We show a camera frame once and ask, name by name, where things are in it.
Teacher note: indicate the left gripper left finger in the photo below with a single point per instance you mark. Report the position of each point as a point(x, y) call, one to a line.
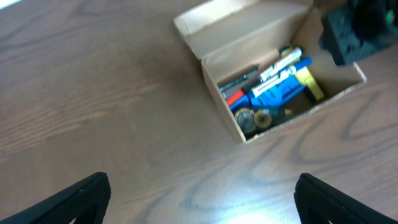
point(83, 202)

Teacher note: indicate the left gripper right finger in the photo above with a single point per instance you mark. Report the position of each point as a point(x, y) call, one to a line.
point(319, 203)

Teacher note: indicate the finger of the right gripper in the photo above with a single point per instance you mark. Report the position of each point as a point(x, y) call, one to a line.
point(340, 40)

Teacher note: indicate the black whiteboard marker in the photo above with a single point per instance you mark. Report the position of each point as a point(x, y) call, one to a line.
point(288, 56)

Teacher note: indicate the yellow highlighter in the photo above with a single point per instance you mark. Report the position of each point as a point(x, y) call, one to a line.
point(304, 77)

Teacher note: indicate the cardboard box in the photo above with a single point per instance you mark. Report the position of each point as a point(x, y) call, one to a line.
point(229, 37)

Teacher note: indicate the blue plastic case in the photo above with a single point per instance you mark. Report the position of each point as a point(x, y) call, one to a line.
point(274, 97)

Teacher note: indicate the correction tape dispenser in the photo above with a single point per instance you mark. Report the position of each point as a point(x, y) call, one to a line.
point(253, 120)

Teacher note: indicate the blue whiteboard marker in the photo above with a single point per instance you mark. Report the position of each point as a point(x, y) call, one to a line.
point(277, 78)

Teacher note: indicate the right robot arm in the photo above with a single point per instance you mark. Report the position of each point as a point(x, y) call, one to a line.
point(358, 29)

